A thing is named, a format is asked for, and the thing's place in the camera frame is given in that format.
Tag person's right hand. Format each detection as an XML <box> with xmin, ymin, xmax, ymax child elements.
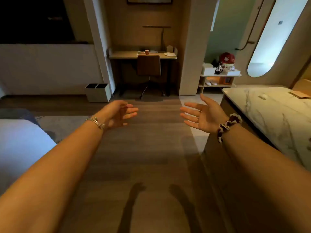
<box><xmin>179</xmin><ymin>93</ymin><xmax>230</xmax><ymax>134</ymax></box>

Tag wooden table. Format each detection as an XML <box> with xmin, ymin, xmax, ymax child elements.
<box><xmin>109</xmin><ymin>50</ymin><xmax>178</xmax><ymax>96</ymax></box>

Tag slim desk lamp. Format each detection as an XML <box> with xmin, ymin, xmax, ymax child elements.
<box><xmin>142</xmin><ymin>25</ymin><xmax>172</xmax><ymax>48</ymax></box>

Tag oval wall mirror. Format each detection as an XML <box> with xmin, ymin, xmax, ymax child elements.
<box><xmin>247</xmin><ymin>0</ymin><xmax>310</xmax><ymax>78</ymax></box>

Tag person's left hand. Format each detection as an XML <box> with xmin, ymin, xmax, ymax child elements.
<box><xmin>96</xmin><ymin>100</ymin><xmax>139</xmax><ymax>131</ymax></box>

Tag person's right forearm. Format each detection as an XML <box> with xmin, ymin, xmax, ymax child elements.
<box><xmin>220</xmin><ymin>123</ymin><xmax>311</xmax><ymax>233</ymax></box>

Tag light wooden shelf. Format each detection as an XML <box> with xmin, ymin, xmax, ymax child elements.
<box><xmin>198</xmin><ymin>74</ymin><xmax>242</xmax><ymax>94</ymax></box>

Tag brown flat envelope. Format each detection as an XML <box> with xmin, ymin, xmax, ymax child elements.
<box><xmin>289</xmin><ymin>91</ymin><xmax>311</xmax><ymax>99</ymax></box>

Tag white bed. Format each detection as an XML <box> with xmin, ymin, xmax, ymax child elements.
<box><xmin>0</xmin><ymin>118</ymin><xmax>57</xmax><ymax>192</ymax></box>

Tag white two-compartment waste bin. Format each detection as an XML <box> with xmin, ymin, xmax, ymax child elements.
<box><xmin>84</xmin><ymin>83</ymin><xmax>112</xmax><ymax>103</ymax></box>

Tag person's left forearm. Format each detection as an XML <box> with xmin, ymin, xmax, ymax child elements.
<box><xmin>0</xmin><ymin>117</ymin><xmax>105</xmax><ymax>233</ymax></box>

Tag brown office chair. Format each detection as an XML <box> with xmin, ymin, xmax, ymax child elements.
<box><xmin>136</xmin><ymin>55</ymin><xmax>166</xmax><ymax>99</ymax></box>

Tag white box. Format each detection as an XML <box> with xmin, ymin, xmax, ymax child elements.
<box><xmin>202</xmin><ymin>63</ymin><xmax>216</xmax><ymax>76</ymax></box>

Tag grey patterned rug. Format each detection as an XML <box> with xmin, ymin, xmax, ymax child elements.
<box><xmin>34</xmin><ymin>116</ymin><xmax>93</xmax><ymax>143</ymax></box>

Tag brown and white scrunchie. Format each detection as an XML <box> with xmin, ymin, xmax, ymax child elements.
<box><xmin>217</xmin><ymin>113</ymin><xmax>243</xmax><ymax>143</ymax></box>

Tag silver bracelet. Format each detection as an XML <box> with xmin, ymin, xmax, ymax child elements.
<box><xmin>86</xmin><ymin>116</ymin><xmax>106</xmax><ymax>131</ymax></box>

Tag marble top counter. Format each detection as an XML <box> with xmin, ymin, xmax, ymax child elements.
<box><xmin>204</xmin><ymin>87</ymin><xmax>311</xmax><ymax>172</ymax></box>

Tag dark window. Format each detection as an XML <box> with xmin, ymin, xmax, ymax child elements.
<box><xmin>0</xmin><ymin>0</ymin><xmax>76</xmax><ymax>44</ymax></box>

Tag red helmet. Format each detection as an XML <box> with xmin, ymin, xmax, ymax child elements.
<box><xmin>219</xmin><ymin>52</ymin><xmax>236</xmax><ymax>65</ymax></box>

